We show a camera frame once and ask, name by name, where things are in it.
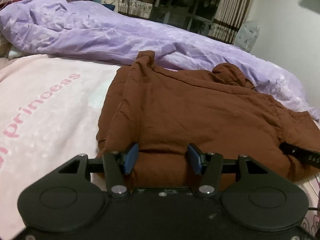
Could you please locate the dark window with hanging clothes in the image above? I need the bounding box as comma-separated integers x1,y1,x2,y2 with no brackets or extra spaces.
149,0,220,36

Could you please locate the pink printed blanket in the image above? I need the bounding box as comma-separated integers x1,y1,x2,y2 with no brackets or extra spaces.
0,53,320,240

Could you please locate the right beige striped curtain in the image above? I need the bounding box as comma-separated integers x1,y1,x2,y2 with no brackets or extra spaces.
208,0,252,44

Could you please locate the brown padded jacket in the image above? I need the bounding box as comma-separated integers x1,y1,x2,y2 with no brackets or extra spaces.
97,51,319,187

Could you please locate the purple duvet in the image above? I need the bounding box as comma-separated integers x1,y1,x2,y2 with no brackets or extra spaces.
1,0,319,120

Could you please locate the dark red garment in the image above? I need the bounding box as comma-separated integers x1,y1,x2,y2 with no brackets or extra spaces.
0,0,23,10

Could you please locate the covered standing fan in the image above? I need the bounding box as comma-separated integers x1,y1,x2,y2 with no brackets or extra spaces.
233,21,260,53

